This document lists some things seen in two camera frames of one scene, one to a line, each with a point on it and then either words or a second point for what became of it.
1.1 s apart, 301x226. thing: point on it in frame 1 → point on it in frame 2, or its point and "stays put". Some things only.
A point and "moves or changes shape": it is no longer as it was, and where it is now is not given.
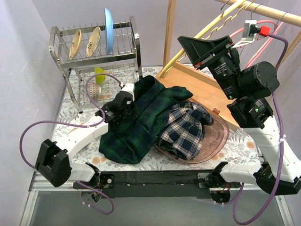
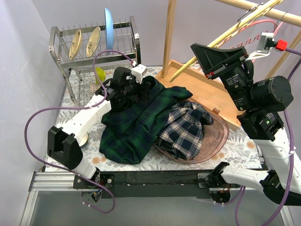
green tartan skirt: x=124 y=141 stays put
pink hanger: x=276 y=31 → x=278 y=25
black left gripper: x=110 y=115 → x=135 y=87
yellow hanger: x=182 y=51 → x=220 y=43
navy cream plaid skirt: x=182 y=135 stays put
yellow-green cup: x=100 y=75 stays put
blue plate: x=109 y=31 stays put
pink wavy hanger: x=262 y=21 moves or changes shape
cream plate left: x=75 y=44 stays put
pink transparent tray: x=216 y=136 stays put
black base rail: x=155 y=184 stays put
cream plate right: x=93 y=42 stays put
